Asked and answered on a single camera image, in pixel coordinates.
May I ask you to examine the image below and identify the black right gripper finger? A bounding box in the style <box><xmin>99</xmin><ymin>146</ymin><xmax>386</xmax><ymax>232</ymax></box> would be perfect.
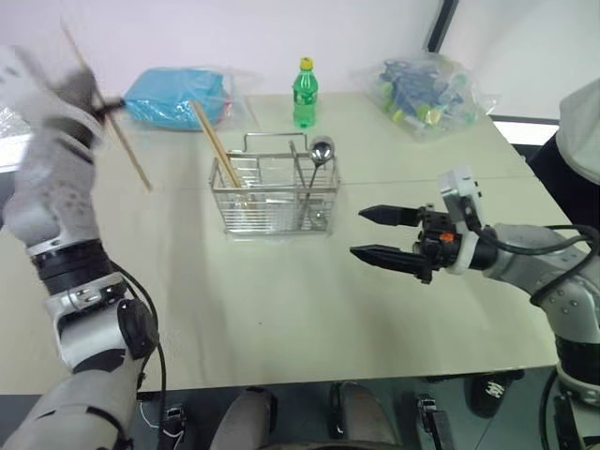
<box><xmin>358</xmin><ymin>204</ymin><xmax>420</xmax><ymax>229</ymax></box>
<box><xmin>349</xmin><ymin>244</ymin><xmax>426</xmax><ymax>281</ymax></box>

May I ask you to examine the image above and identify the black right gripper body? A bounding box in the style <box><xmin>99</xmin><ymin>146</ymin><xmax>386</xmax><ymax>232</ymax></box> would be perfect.
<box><xmin>411</xmin><ymin>203</ymin><xmax>470</xmax><ymax>285</ymax></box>

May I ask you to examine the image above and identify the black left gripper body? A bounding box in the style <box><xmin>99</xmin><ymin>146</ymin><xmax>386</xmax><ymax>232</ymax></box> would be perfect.
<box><xmin>52</xmin><ymin>69</ymin><xmax>102</xmax><ymax>124</ymax></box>

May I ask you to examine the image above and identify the wooden chopstick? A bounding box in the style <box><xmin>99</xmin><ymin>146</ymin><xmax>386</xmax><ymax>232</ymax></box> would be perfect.
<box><xmin>59</xmin><ymin>18</ymin><xmax>154</xmax><ymax>193</ymax></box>
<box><xmin>188</xmin><ymin>99</ymin><xmax>243</xmax><ymax>189</ymax></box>

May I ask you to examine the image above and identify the metal spoon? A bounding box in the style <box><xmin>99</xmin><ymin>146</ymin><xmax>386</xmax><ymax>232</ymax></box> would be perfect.
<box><xmin>298</xmin><ymin>135</ymin><xmax>337</xmax><ymax>225</ymax></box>

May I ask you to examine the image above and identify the blue package in clear bag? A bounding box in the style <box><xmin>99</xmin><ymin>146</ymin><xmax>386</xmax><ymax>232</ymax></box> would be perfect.
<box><xmin>122</xmin><ymin>65</ymin><xmax>254</xmax><ymax>135</ymax></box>

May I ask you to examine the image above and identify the crumpled clear plastic bag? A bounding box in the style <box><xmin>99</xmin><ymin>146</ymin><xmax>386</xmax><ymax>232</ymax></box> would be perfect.
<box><xmin>0</xmin><ymin>105</ymin><xmax>35</xmax><ymax>142</ymax></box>

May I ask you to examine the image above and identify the clear bag of colourful items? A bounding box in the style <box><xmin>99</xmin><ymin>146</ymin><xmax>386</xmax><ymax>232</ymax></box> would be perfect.
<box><xmin>349</xmin><ymin>53</ymin><xmax>498</xmax><ymax>144</ymax></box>

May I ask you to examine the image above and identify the green plastic soda bottle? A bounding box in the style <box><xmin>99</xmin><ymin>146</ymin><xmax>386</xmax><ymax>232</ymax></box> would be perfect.
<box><xmin>292</xmin><ymin>56</ymin><xmax>320</xmax><ymax>130</ymax></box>

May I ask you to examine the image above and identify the black slipper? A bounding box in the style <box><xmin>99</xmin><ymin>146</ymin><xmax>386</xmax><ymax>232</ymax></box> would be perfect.
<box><xmin>463</xmin><ymin>369</ymin><xmax>526</xmax><ymax>420</ymax></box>

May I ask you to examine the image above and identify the grey rounded shape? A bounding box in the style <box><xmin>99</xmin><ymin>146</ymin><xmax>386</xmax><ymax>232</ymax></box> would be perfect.
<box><xmin>208</xmin><ymin>386</ymin><xmax>278</xmax><ymax>450</ymax></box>
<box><xmin>327</xmin><ymin>380</ymin><xmax>400</xmax><ymax>450</ymax></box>

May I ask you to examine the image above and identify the long black block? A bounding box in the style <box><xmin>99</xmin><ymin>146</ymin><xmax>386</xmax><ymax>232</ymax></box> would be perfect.
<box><xmin>414</xmin><ymin>393</ymin><xmax>457</xmax><ymax>450</ymax></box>

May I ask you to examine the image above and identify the person in white top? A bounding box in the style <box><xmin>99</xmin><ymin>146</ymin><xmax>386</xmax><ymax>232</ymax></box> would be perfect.
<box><xmin>527</xmin><ymin>77</ymin><xmax>600</xmax><ymax>249</ymax></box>

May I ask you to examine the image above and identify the small black block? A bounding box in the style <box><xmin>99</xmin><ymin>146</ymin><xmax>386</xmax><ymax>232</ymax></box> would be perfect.
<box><xmin>161</xmin><ymin>405</ymin><xmax>187</xmax><ymax>437</ymax></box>

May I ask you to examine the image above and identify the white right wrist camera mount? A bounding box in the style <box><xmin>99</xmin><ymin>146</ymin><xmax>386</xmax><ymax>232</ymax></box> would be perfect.
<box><xmin>436</xmin><ymin>163</ymin><xmax>484</xmax><ymax>274</ymax></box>

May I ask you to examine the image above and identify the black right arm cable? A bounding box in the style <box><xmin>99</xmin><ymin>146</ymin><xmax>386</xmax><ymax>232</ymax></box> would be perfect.
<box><xmin>468</xmin><ymin>223</ymin><xmax>600</xmax><ymax>306</ymax></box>

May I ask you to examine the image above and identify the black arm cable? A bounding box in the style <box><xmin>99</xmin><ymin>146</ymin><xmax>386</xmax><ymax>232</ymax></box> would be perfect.
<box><xmin>468</xmin><ymin>223</ymin><xmax>600</xmax><ymax>306</ymax></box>
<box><xmin>110</xmin><ymin>260</ymin><xmax>171</xmax><ymax>437</ymax></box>

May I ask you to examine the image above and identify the silver wire basket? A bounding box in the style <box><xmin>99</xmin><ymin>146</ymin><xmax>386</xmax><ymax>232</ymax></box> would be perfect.
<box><xmin>209</xmin><ymin>132</ymin><xmax>341</xmax><ymax>235</ymax></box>

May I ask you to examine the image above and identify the dark window frame post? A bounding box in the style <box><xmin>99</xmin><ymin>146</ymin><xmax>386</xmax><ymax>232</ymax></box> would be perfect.
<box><xmin>424</xmin><ymin>0</ymin><xmax>460</xmax><ymax>53</ymax></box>

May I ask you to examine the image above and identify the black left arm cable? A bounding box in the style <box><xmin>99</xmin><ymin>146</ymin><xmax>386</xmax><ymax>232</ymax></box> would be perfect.
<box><xmin>110</xmin><ymin>260</ymin><xmax>171</xmax><ymax>437</ymax></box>

